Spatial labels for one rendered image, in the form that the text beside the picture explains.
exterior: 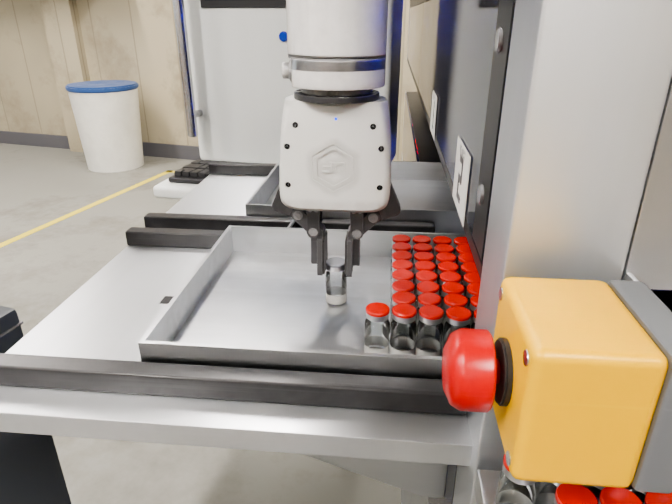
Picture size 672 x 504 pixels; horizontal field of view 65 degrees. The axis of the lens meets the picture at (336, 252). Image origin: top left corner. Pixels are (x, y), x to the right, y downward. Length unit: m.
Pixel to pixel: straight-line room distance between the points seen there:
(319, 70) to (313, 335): 0.23
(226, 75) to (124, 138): 3.27
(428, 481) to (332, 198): 0.28
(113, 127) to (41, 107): 1.36
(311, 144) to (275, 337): 0.18
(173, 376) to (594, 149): 0.33
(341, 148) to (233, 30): 0.92
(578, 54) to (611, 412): 0.16
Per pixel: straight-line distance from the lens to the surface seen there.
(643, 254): 0.33
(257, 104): 1.35
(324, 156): 0.47
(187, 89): 1.36
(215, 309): 0.55
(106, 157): 4.63
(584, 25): 0.29
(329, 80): 0.44
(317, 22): 0.44
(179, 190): 1.23
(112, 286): 0.64
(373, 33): 0.45
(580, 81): 0.29
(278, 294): 0.57
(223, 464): 1.63
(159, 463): 1.68
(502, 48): 0.36
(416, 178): 0.97
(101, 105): 4.52
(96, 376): 0.46
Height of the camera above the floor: 1.15
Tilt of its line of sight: 24 degrees down
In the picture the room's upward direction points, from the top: straight up
